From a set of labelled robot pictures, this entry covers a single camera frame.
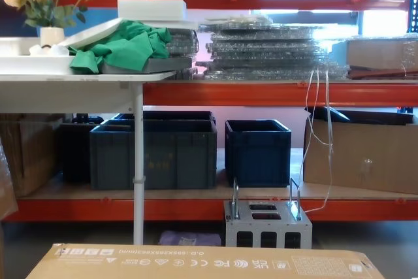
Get wooden shelf board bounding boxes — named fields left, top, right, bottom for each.
left=18, top=147, right=418, bottom=201

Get grey metal box with handles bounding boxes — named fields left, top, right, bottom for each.
left=223, top=176, right=314, bottom=249

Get white table with round leg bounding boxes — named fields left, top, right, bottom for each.
left=0, top=71, right=178, bottom=246

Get bubble-wrapped cardboard box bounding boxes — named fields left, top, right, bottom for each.
left=345, top=35, right=418, bottom=71

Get long printed cardboard carton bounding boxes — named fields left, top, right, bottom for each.
left=25, top=242, right=387, bottom=279

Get clear plastic wrap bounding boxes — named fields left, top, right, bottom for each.
left=0, top=137, right=19, bottom=222

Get large grey plastic crate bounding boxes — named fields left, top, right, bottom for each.
left=89, top=119, right=218, bottom=191

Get brown wooden boards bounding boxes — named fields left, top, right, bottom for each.
left=347, top=65, right=418, bottom=81

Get purple cloth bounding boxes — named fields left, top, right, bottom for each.
left=157, top=230, right=223, bottom=247

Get small white round pieces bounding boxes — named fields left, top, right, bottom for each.
left=29, top=43, right=70, bottom=57

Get open brown cardboard box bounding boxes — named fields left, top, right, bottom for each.
left=0, top=113, right=65, bottom=199

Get grey shallow tray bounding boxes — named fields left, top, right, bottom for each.
left=101, top=56, right=194, bottom=74

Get small stack of clear trays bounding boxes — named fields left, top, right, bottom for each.
left=167, top=28, right=201, bottom=58

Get stack of bubble-wrapped panels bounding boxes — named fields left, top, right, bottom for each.
left=195, top=16, right=351, bottom=81

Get orange steel storage rack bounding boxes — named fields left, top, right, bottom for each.
left=0, top=0, right=418, bottom=224

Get thick white foam block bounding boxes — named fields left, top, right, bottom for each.
left=117, top=0, right=188, bottom=22

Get large cardboard box with flaps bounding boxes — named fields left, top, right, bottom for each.
left=302, top=107, right=418, bottom=195

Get green cloth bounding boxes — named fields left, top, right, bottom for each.
left=68, top=20, right=173, bottom=74

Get blue plastic crate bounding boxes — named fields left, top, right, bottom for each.
left=224, top=119, right=293, bottom=189

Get white ceramic vase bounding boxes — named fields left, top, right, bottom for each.
left=39, top=26, right=65, bottom=48

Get blue perforated steel post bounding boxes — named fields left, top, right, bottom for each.
left=407, top=0, right=418, bottom=35

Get flat white foam tray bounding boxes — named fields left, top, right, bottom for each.
left=0, top=54, right=76, bottom=76

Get thin white foam board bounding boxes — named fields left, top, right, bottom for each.
left=56, top=17, right=201, bottom=52

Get white plastic strap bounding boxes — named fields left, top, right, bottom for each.
left=304, top=67, right=334, bottom=214

